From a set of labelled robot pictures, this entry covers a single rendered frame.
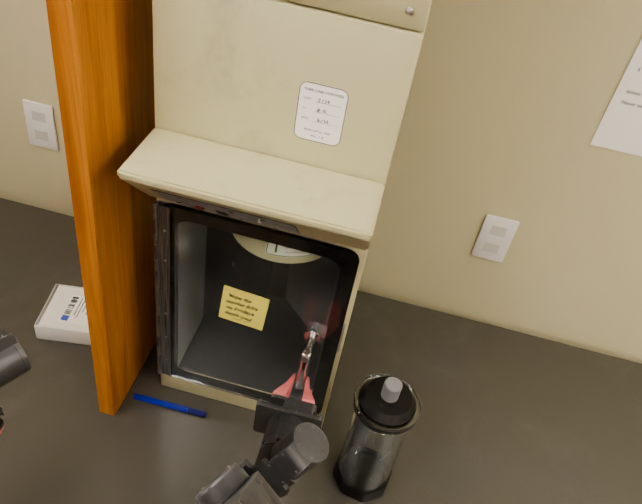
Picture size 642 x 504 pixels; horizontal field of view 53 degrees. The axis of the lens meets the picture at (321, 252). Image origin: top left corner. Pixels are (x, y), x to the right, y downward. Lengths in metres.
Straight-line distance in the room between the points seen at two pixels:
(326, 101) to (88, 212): 0.35
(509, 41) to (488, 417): 0.72
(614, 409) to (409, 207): 0.61
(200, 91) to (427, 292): 0.86
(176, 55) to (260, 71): 0.11
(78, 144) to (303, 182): 0.28
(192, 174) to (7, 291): 0.77
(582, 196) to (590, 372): 0.42
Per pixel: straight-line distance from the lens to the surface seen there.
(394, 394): 1.00
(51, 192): 1.71
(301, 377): 1.05
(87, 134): 0.85
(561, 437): 1.41
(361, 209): 0.79
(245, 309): 1.04
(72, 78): 0.81
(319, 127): 0.82
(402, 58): 0.77
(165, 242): 1.00
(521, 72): 1.24
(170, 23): 0.83
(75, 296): 1.41
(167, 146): 0.86
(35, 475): 1.22
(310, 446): 0.88
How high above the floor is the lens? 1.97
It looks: 40 degrees down
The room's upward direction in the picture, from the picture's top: 11 degrees clockwise
